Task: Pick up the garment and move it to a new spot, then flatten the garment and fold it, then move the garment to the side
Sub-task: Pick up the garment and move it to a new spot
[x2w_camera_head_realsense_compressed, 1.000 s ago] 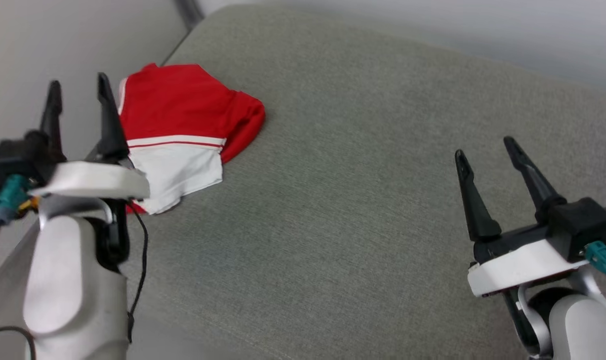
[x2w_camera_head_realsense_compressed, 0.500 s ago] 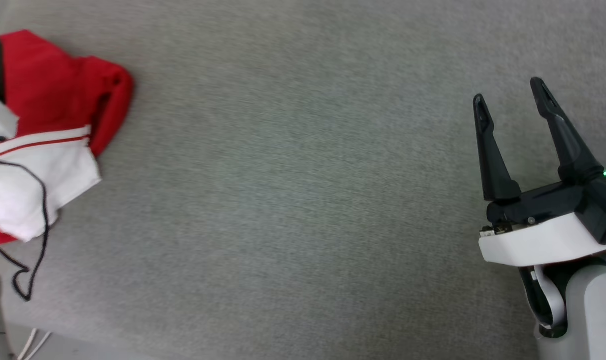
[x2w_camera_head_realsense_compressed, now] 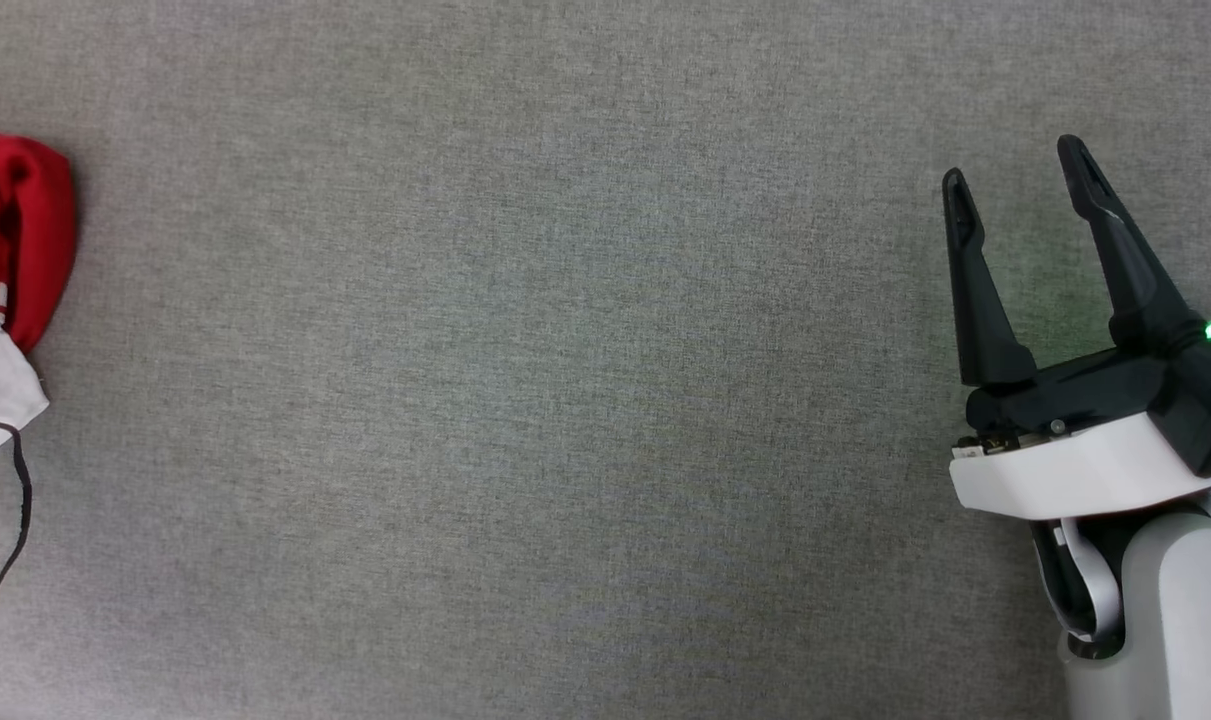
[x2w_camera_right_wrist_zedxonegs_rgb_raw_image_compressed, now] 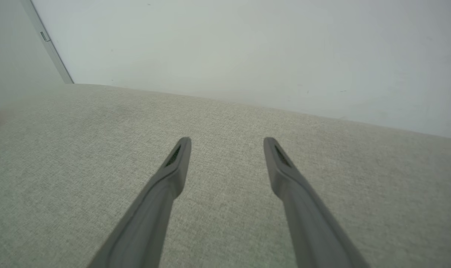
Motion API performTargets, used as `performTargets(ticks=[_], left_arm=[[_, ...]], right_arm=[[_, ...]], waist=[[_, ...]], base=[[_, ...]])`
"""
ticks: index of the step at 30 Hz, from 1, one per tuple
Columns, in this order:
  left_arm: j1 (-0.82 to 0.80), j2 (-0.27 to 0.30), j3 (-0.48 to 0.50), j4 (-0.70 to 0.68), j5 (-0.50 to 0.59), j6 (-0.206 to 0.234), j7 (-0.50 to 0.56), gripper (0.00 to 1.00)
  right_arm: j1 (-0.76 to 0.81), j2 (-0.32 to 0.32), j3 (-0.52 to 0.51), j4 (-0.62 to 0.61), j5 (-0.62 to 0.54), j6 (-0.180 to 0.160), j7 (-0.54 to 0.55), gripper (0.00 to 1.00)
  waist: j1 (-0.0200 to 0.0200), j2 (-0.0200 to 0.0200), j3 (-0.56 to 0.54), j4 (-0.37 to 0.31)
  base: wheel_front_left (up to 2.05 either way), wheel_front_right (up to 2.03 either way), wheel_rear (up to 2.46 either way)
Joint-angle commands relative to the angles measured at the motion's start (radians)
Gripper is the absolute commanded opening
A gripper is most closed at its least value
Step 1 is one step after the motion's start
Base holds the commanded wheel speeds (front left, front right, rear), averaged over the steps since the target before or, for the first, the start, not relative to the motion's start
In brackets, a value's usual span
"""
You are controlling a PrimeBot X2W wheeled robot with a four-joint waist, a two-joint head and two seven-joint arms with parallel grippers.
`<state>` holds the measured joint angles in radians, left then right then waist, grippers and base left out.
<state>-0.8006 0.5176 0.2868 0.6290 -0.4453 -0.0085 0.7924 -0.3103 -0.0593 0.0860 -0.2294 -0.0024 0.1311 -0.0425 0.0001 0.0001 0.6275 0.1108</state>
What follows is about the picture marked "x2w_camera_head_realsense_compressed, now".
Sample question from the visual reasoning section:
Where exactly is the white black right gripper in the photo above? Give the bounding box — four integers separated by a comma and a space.
942, 134, 1211, 522

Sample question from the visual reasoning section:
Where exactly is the red and white garment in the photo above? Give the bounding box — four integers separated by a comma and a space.
0, 133, 77, 473

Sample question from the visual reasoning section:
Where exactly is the grey fabric sofa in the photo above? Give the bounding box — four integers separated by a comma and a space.
0, 0, 1211, 720

